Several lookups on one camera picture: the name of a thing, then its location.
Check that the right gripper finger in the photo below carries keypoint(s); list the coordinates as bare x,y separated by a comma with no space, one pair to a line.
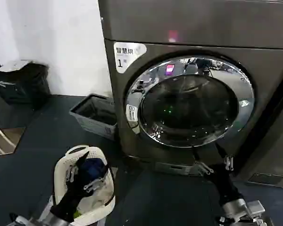
204,167
228,162

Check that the white number label sticker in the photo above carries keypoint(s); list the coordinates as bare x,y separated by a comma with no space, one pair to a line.
125,54

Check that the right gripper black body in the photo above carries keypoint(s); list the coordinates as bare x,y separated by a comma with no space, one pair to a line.
224,183

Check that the grey dryer with round door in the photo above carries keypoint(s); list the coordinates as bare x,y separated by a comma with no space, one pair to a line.
184,28

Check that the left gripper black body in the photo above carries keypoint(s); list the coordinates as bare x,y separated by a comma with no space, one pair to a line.
70,200

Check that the grey plastic crate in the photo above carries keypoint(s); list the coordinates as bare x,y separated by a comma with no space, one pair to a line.
94,126

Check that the dark blue garment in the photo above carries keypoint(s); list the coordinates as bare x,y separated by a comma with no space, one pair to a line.
93,164

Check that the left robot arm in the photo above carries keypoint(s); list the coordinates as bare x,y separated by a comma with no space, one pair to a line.
49,221

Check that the white plastic laundry basket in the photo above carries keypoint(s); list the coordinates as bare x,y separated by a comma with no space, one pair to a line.
61,169

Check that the small white door sticker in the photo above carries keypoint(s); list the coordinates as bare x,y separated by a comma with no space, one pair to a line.
132,115

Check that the cream white garment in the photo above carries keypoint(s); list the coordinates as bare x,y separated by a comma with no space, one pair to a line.
97,197

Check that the round glass dryer door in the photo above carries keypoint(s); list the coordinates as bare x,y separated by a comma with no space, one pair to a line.
191,103

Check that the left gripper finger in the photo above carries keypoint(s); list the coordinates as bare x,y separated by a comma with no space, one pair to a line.
94,184
79,162

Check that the grey dryer with floor vent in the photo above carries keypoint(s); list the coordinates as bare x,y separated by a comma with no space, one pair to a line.
271,150

